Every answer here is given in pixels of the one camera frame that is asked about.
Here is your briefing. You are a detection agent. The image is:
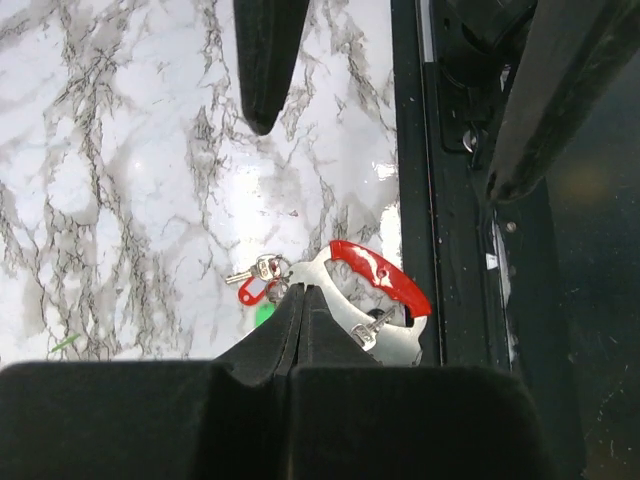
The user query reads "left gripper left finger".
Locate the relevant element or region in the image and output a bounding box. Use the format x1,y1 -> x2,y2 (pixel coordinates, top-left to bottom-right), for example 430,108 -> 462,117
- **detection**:
1,286 -> 305,479

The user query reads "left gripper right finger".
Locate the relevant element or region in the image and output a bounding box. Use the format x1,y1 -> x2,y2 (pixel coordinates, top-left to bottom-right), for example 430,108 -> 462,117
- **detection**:
287,284 -> 556,480

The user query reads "metal key organizer red handle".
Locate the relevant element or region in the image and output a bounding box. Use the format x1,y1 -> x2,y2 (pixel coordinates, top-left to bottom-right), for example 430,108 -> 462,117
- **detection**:
283,240 -> 432,366

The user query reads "key red tag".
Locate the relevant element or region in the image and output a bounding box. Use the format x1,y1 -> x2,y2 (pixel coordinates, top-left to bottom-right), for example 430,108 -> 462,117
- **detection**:
225,254 -> 284,306

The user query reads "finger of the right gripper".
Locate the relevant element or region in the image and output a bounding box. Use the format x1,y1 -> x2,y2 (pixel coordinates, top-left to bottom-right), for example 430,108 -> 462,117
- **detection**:
234,0 -> 309,136
485,1 -> 639,202

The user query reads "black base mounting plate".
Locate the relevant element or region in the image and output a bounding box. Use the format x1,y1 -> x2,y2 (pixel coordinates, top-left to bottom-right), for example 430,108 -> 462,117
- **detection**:
391,1 -> 586,479

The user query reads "green key tag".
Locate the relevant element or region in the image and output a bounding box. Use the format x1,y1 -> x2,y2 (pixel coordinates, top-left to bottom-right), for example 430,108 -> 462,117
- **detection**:
254,302 -> 276,327

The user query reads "green plastic strip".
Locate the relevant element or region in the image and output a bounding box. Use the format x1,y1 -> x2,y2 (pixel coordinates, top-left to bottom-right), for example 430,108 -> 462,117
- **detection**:
50,334 -> 81,353

